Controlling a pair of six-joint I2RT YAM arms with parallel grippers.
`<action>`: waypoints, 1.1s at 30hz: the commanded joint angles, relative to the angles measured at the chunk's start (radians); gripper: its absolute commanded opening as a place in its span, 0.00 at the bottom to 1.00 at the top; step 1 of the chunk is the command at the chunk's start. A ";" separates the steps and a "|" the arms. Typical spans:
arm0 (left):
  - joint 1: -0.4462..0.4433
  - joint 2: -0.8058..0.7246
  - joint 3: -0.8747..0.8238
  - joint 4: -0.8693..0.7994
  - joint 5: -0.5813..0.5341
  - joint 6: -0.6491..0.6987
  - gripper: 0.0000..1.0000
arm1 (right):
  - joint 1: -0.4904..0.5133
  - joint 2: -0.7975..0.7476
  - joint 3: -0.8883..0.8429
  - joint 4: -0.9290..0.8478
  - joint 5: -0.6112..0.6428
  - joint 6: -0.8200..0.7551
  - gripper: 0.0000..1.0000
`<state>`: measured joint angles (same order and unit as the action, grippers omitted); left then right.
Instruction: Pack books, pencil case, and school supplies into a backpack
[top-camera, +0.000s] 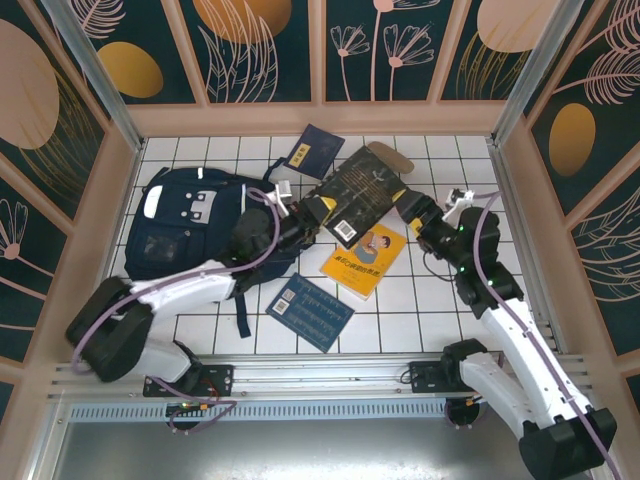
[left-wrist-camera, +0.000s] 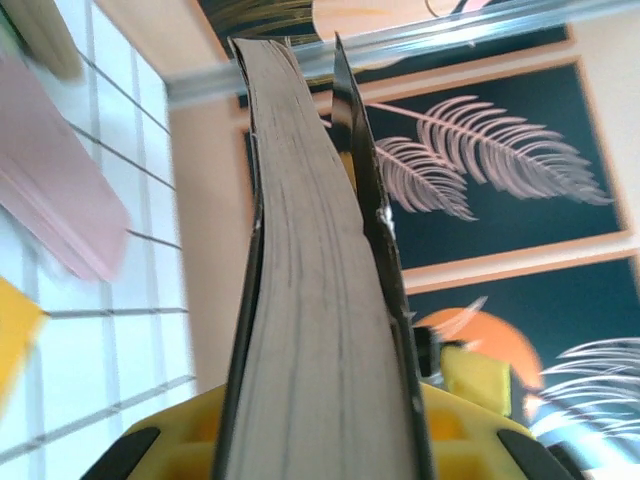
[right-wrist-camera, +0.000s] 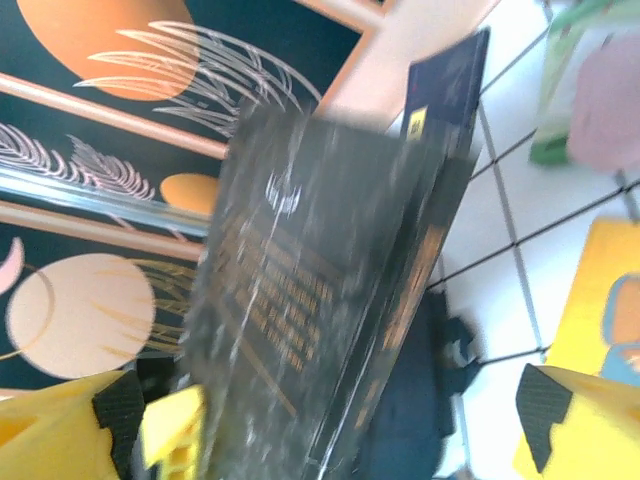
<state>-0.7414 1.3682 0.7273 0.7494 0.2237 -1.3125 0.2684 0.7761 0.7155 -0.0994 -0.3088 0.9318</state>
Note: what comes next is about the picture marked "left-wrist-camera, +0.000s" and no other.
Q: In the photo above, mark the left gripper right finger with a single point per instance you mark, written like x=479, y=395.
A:
x=465, y=440

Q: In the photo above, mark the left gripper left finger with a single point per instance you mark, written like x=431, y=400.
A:
x=185, y=440

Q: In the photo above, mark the black book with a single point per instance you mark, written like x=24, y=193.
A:
x=310, y=300

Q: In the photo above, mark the yellow book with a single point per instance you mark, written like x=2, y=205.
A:
x=12, y=330

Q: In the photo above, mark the pink pencil case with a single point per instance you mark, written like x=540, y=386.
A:
x=50, y=190

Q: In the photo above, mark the aluminium corner post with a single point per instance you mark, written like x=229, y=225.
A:
x=210, y=85

